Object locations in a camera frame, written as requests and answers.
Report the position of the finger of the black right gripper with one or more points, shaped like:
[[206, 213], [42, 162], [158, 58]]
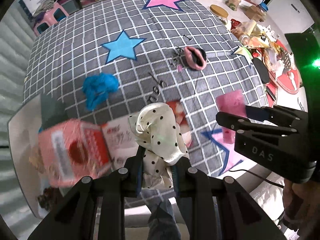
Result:
[[235, 123], [276, 113]]

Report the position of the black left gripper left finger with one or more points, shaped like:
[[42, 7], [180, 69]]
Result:
[[95, 205]]

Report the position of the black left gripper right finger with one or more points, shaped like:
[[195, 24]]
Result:
[[218, 208]]

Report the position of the leopard print fuzzy hat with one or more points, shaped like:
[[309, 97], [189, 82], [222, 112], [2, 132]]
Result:
[[50, 198]]

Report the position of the white polka dot cloth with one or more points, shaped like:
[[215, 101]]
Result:
[[162, 129]]

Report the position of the pink black knit hat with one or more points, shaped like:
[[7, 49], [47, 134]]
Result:
[[196, 58]]

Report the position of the blue cloth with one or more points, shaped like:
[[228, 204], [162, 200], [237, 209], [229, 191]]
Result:
[[97, 89]]

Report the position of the pink cardboard snack box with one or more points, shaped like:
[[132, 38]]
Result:
[[74, 149]]

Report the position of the pale green curtain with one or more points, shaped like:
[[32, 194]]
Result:
[[17, 40]]

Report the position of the white fabric storage box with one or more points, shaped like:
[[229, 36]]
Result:
[[38, 113]]

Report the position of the round wooden lid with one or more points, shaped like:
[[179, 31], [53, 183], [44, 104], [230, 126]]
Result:
[[218, 11]]

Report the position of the grey checkered star rug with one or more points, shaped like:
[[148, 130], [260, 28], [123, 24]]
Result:
[[139, 45]]

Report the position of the pink plastic stool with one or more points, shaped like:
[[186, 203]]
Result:
[[49, 18]]

